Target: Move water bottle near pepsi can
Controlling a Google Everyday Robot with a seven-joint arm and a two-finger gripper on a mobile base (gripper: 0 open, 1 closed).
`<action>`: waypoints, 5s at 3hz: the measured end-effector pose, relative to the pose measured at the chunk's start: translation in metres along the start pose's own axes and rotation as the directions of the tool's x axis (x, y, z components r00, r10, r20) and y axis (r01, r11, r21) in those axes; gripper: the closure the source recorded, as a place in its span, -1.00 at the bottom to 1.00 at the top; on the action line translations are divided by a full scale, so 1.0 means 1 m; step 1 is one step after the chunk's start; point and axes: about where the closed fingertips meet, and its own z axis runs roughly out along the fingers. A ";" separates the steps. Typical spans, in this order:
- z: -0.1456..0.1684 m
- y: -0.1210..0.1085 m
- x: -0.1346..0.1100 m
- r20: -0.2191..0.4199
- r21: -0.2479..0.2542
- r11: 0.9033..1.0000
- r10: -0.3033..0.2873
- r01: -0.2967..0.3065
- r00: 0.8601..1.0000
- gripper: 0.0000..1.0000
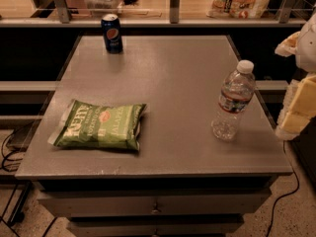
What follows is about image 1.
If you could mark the blue pepsi can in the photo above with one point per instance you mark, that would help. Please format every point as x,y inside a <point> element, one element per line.
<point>111,33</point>

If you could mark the colourful snack bag on shelf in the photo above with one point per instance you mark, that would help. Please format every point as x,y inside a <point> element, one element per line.
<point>240,9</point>

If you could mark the clear plastic water bottle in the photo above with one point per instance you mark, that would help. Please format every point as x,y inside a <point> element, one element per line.
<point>237,91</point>

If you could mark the metal shelf railing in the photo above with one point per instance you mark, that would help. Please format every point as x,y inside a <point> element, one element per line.
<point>145,14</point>

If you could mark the green jalapeno chip bag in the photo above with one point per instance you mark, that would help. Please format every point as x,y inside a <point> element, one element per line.
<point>91,126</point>

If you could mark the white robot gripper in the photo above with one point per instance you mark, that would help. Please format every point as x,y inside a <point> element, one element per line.
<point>307,48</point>

